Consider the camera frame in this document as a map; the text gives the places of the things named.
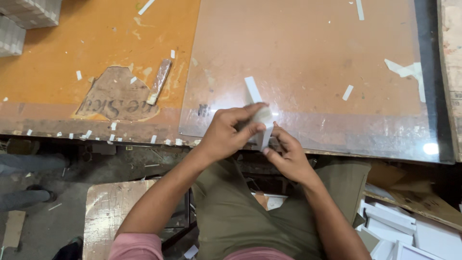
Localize person's left hand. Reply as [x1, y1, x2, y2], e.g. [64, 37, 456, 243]
[197, 103, 270, 162]

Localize person's right hand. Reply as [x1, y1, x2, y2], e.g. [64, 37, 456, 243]
[262, 122, 318, 185]

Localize white card piece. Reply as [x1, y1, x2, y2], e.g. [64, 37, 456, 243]
[244, 76, 275, 152]

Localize white box under table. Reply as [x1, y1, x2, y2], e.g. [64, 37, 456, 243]
[252, 191, 288, 211]

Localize tape-wrapped wooden stick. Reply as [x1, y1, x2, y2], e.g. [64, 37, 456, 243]
[146, 59, 173, 106]

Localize person's olive green trousers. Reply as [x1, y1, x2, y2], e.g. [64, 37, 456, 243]
[191, 156, 372, 260]

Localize scattered small paper scraps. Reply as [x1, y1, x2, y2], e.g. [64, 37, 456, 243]
[2, 49, 201, 147]

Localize clear plastic sheet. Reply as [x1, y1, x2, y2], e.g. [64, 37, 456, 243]
[179, 0, 455, 165]

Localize white paper sheet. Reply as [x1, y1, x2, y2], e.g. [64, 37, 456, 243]
[183, 244, 200, 260]

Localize large brown cardboard sheet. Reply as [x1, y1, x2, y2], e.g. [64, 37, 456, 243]
[364, 162, 462, 232]

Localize heap of white flat boxes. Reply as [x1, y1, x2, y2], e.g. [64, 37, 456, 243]
[355, 195, 462, 260]

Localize plastic-wrapped wooden stool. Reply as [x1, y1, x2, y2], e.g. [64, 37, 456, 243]
[83, 179, 198, 260]

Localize person's pink shirt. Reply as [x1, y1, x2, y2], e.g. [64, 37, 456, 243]
[108, 233, 297, 260]

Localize torn white paper piece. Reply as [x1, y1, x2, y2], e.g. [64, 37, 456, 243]
[384, 58, 427, 103]

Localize dark shoe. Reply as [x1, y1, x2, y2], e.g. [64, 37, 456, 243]
[52, 236, 84, 260]

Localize worn wooden board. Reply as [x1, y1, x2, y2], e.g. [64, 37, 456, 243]
[437, 0, 462, 163]

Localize stack of white boxes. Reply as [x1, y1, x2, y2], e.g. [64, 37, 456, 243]
[0, 0, 63, 30]
[0, 16, 27, 58]

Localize brown cardboard piece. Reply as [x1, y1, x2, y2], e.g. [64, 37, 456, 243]
[2, 210, 27, 249]

